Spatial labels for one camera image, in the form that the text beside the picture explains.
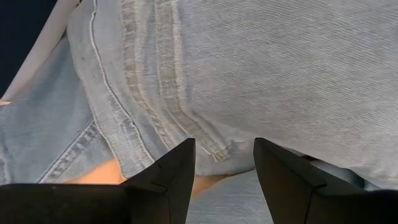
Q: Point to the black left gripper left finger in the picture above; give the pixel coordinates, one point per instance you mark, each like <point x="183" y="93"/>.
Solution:
<point x="161" y="193"/>

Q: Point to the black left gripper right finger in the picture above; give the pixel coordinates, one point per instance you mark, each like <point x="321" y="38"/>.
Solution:
<point x="292" y="193"/>

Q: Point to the light blue denim jeans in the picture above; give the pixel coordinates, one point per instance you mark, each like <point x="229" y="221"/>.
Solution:
<point x="248" y="77"/>

